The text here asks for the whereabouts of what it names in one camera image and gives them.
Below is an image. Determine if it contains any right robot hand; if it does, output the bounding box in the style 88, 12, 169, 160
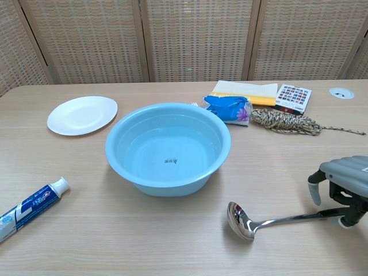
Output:
308, 155, 368, 229

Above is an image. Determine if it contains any metal ladle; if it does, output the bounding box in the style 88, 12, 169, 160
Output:
227, 201, 343, 242

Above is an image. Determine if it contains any light blue bowl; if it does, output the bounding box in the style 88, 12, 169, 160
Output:
105, 102, 232, 197

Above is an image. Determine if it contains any box with colourful squares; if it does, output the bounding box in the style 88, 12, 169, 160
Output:
273, 83, 313, 116

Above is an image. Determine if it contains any yellow white Lexicon book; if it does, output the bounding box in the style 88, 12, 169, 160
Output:
211, 80, 279, 107

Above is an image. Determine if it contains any blue tissue pack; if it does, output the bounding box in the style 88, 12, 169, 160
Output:
203, 95, 253, 127

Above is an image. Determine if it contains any woven folding screen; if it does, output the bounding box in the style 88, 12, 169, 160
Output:
0, 0, 368, 98

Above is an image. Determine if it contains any white round plate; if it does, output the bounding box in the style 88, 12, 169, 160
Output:
47, 95, 118, 136

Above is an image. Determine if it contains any blue white toothpaste tube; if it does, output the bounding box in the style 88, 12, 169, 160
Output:
0, 176, 71, 244

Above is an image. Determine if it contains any white table cable grommet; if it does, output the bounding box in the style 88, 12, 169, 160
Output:
329, 87, 355, 100

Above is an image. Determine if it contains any braided rope bundle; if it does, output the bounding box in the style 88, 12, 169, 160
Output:
251, 108, 359, 136

